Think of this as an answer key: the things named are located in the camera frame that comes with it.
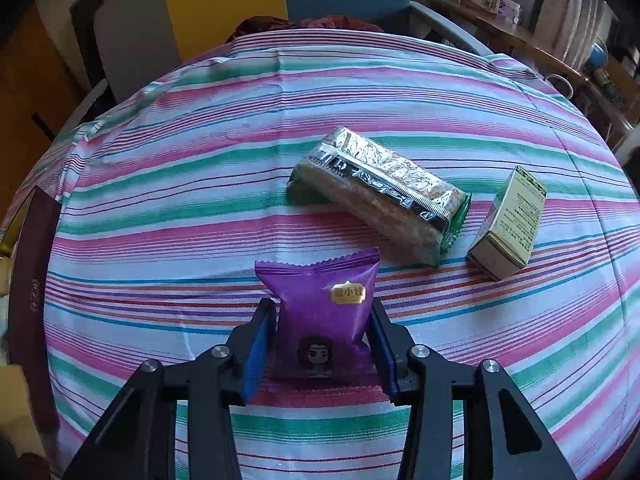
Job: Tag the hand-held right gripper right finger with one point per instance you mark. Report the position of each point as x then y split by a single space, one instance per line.
385 355

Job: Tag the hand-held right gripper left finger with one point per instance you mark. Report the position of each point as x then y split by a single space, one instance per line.
257 355

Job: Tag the purple snack packet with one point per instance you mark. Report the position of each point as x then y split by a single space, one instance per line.
320 320

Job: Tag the silver cracker packet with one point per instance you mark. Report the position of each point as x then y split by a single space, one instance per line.
380 185

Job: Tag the small green white box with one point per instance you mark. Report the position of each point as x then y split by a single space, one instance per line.
510 225

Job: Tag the striped tablecloth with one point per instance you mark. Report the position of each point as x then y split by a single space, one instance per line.
150 170

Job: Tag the dark red cloth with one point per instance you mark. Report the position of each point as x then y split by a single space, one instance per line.
310 24

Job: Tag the wooden side table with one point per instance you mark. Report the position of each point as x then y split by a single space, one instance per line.
540 50

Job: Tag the wooden cabinet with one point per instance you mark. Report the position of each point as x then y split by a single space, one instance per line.
30 90

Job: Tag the grey yellow blue sofa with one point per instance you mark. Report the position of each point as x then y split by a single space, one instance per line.
225 5

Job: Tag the beige curtain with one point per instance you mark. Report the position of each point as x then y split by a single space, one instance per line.
575 10

